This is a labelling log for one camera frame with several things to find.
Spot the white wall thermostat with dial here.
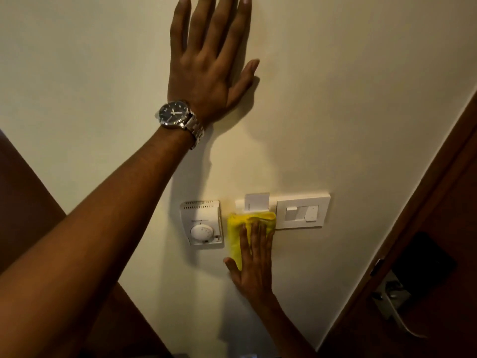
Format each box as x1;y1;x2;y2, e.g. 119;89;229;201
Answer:
180;199;224;247

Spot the white wall switch plate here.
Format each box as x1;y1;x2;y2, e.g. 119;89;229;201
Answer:
275;193;332;230

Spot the person's right hand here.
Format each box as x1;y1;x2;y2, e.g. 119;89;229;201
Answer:
223;220;276;300

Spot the silver wristwatch with dark dial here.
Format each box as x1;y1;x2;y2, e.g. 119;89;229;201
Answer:
154;100;205;150

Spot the person's right forearm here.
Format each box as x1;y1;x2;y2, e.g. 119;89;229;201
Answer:
256;294;318;358

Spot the person's left hand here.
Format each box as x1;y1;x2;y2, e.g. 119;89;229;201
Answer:
167;0;261;125

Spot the dark wooden door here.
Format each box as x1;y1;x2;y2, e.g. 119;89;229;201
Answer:
318;127;477;358

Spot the black door lock panel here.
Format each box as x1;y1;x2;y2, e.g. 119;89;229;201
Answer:
391;231;458;297

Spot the white key card holder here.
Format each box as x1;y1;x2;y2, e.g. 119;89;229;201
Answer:
234;197;278;220

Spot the white key card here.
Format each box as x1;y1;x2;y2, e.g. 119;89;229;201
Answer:
244;192;271;213

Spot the silver door handle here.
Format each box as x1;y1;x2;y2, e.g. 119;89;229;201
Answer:
372;271;429;340

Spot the dark wooden door frame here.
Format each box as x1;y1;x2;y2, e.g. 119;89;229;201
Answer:
316;91;477;352

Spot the yellow cleaning cloth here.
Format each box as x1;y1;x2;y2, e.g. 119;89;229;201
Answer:
227;211;277;271

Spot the person's left forearm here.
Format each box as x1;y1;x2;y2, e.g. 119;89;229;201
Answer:
0;125;195;358

